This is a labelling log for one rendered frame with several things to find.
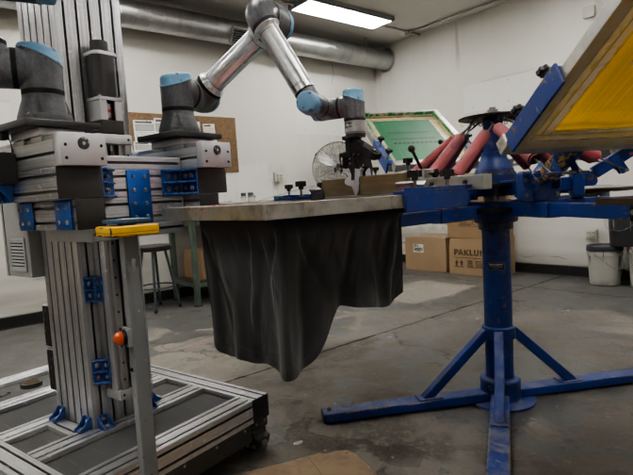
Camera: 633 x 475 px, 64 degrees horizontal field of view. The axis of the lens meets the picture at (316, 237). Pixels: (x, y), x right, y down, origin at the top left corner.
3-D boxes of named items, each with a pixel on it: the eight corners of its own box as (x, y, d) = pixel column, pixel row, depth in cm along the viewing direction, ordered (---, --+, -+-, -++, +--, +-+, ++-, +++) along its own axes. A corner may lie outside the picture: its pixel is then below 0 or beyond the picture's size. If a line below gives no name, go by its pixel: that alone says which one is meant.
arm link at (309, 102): (251, -22, 166) (325, 101, 160) (267, -10, 176) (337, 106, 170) (226, 3, 171) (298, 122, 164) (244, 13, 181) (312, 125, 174)
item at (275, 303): (289, 385, 130) (278, 219, 126) (207, 351, 164) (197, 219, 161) (299, 382, 132) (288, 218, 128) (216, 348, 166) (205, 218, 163)
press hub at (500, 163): (518, 425, 210) (510, 95, 199) (441, 400, 240) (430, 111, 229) (561, 398, 234) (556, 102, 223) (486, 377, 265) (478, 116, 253)
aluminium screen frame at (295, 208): (264, 221, 115) (263, 204, 115) (162, 220, 161) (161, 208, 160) (464, 202, 165) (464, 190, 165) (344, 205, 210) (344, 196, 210)
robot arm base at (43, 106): (8, 126, 149) (4, 92, 149) (58, 130, 161) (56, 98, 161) (31, 120, 140) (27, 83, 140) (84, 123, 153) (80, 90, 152)
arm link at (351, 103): (345, 92, 180) (367, 89, 176) (346, 123, 181) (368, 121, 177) (336, 89, 173) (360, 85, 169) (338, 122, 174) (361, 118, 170)
